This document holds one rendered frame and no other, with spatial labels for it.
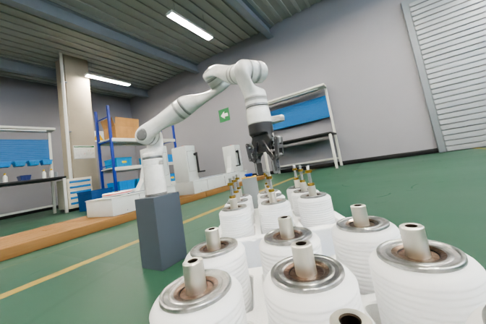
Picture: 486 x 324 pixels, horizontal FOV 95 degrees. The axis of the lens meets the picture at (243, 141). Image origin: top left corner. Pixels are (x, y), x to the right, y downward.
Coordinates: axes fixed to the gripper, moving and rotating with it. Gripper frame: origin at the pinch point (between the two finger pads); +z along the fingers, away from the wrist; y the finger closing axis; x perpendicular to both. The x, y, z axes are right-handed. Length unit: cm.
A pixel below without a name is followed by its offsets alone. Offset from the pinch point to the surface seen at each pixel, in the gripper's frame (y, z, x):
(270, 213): 2.5, 11.8, -4.2
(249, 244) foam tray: 0.1, 18.1, -11.4
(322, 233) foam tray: 13.1, 18.0, 2.4
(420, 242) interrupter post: 40.0, 7.9, -21.5
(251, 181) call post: -31.5, 5.8, 20.8
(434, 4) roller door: 8, -245, 513
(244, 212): -3.1, 10.6, -8.9
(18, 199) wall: -844, -5, -124
